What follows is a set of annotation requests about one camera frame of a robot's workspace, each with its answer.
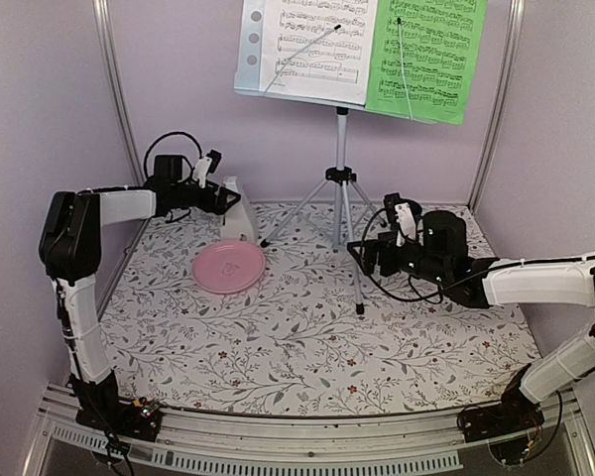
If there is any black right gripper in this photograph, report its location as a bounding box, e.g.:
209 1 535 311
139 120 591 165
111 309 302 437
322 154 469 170
348 230 449 288

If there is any white metronome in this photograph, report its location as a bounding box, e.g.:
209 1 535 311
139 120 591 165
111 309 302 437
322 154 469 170
220 176 259 243

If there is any white sheet music page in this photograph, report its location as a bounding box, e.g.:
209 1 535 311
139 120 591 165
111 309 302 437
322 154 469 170
259 0 378 105

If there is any light blue music stand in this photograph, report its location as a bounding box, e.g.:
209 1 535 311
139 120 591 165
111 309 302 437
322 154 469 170
232 0 490 314

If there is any green sheet music page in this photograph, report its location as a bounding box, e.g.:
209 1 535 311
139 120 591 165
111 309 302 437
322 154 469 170
365 0 488 125

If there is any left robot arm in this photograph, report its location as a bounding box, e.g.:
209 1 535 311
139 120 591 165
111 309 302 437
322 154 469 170
39 151 243 430

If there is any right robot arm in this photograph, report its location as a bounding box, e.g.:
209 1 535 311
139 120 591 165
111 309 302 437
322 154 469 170
347 204 595 432

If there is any pink plastic plate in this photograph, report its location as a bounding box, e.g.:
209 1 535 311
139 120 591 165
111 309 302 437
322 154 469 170
191 240 266 295

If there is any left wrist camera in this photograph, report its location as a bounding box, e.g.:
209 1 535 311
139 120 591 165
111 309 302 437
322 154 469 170
192 150 222 188

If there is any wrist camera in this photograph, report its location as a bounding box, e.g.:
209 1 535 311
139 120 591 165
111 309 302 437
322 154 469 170
192 150 222 188
383 192 422 247

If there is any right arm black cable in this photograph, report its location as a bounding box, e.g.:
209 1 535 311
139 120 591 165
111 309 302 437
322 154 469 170
361 205 595 306

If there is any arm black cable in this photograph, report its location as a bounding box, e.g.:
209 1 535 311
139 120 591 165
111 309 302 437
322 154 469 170
142 131 204 224
361 205 595 306

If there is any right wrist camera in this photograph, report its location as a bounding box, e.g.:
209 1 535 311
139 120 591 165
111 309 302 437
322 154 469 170
383 192 422 247

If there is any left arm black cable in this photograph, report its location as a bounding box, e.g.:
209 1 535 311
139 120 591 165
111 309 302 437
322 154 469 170
142 131 204 224

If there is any front aluminium rail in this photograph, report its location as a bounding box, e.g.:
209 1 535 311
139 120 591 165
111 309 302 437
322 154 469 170
24 385 595 475

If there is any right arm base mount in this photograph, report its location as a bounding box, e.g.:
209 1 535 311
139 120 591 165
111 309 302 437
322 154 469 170
456 364 544 442

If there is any left aluminium frame post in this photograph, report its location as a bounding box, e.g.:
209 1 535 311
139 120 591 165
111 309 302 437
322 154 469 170
92 0 145 183

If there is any aluminium frame post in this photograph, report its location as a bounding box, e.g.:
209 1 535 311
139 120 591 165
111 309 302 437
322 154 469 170
467 0 525 214
92 0 145 183

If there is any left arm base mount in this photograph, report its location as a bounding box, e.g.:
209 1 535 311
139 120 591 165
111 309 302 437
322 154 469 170
72 376 162 442

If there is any right aluminium frame post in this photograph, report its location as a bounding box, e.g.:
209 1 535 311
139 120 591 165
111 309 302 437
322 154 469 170
467 0 525 214

